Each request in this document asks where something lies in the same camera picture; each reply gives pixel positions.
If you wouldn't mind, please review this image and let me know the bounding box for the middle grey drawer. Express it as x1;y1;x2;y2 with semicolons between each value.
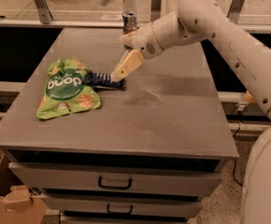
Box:
41;194;202;218

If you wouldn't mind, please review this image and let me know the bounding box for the dark blue rxbar wrapper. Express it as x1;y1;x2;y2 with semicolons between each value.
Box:
83;71;126;91

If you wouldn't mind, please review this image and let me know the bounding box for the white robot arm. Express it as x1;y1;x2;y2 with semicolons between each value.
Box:
111;0;271;224

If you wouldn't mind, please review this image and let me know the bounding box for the tan tape roll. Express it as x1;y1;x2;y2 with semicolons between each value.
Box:
244;91;256;104

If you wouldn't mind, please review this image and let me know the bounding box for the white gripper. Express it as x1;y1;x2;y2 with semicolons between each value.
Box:
110;22;164;82

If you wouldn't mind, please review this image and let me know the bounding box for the metal railing bracket middle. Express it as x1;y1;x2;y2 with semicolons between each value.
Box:
150;0;162;21

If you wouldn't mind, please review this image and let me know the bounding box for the cardboard box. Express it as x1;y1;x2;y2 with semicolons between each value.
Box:
0;155;47;224

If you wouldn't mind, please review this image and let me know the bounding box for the grey drawer cabinet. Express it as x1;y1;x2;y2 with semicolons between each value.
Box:
0;28;237;224

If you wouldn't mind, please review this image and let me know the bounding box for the top grey drawer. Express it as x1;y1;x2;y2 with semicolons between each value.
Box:
8;161;221;197

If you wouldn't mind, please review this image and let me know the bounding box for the blue patterned drink can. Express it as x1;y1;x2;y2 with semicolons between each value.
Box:
122;10;137;35

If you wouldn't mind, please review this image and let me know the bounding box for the grey drawer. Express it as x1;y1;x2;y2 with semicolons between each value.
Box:
41;194;202;218
8;161;221;197

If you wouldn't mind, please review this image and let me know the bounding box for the metal railing bracket left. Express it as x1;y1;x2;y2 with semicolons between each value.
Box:
34;0;52;24

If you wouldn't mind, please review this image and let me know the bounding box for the green rice chip bag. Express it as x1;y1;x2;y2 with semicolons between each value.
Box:
36;58;101;120

